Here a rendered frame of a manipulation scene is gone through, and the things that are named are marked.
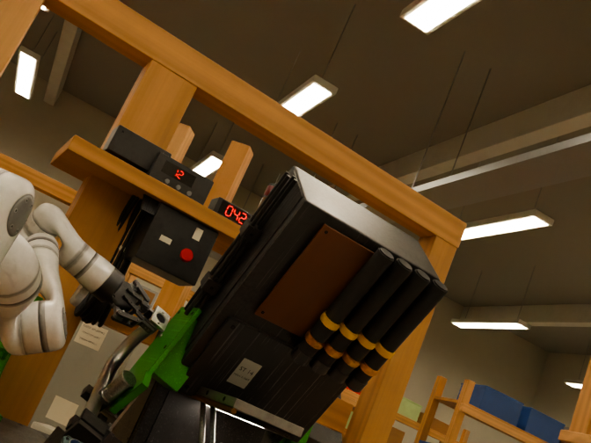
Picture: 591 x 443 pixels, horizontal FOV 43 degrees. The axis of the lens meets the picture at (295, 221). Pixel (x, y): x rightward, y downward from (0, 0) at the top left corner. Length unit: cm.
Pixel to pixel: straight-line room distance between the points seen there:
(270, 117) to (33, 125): 992
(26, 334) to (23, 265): 23
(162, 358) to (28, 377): 43
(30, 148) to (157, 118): 988
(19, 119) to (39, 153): 56
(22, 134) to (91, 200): 998
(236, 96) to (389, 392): 97
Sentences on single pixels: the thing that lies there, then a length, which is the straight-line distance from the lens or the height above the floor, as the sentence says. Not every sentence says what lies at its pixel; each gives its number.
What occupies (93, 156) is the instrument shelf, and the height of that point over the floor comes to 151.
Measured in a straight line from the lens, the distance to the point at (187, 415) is 180.
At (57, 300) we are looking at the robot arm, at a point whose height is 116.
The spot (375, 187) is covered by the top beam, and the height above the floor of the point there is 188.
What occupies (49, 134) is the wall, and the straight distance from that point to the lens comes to 1193.
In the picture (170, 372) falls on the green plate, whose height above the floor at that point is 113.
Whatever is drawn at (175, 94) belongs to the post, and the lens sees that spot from 204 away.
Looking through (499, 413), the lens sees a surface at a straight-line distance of 697.
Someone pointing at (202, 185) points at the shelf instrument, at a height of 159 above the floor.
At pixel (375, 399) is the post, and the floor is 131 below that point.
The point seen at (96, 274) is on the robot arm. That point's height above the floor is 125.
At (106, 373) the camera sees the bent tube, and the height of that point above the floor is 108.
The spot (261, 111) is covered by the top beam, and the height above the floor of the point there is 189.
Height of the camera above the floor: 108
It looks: 16 degrees up
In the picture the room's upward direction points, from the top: 23 degrees clockwise
